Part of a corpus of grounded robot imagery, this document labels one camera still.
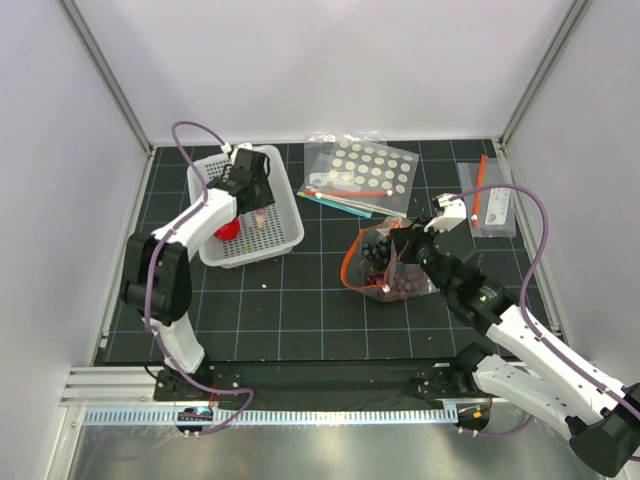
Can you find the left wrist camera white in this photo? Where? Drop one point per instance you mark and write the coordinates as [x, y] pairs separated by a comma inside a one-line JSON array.
[[231, 152]]

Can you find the red grape bunch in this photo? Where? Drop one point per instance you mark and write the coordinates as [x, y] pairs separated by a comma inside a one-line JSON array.
[[401, 287]]

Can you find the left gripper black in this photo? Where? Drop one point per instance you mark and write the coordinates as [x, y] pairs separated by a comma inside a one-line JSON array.
[[266, 198]]

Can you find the polka dot zip bag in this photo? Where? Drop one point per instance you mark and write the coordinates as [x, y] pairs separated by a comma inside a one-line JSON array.
[[360, 170]]

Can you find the right orange zipper bag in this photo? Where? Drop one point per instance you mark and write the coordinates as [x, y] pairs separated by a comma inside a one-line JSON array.
[[492, 213]]

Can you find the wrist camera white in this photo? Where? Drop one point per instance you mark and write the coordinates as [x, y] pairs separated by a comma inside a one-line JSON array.
[[231, 152], [451, 211]]

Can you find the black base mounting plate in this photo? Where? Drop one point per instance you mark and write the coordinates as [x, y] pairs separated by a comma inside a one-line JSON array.
[[329, 386]]

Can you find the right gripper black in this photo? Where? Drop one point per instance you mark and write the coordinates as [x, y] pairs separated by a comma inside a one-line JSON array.
[[406, 239]]

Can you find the purple eggplant toy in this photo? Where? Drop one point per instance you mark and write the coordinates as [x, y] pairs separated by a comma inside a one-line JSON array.
[[260, 218]]

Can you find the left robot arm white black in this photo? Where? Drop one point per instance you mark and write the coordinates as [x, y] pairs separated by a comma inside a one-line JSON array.
[[156, 279]]

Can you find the orange zipper clear bag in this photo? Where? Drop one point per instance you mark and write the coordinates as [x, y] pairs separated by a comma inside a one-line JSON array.
[[355, 268]]

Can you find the left aluminium frame post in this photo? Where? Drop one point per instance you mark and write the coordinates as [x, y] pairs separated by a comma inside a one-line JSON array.
[[89, 43]]

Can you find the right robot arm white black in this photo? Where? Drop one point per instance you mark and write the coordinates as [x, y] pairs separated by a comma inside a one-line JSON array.
[[597, 414]]

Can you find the red yellow apple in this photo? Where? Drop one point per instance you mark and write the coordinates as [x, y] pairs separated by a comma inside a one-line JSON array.
[[228, 231]]

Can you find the white perforated plastic basket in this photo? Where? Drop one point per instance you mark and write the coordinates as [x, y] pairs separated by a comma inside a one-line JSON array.
[[282, 229]]

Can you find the right aluminium frame post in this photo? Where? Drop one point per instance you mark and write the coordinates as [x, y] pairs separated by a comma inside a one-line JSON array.
[[568, 24]]

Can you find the blue zipper clear bag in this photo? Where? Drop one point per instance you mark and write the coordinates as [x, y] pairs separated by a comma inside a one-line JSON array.
[[335, 205]]

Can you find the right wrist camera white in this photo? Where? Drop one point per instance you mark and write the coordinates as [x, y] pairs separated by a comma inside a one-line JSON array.
[[451, 211]]

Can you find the dark black grape bunch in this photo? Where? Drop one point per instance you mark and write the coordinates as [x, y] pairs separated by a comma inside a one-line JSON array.
[[377, 252]]

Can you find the perforated metal cable rail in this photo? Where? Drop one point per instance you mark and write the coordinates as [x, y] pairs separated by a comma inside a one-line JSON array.
[[183, 416]]

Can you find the aluminium frame post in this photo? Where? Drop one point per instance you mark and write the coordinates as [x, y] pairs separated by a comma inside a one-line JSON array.
[[89, 43], [568, 24]]

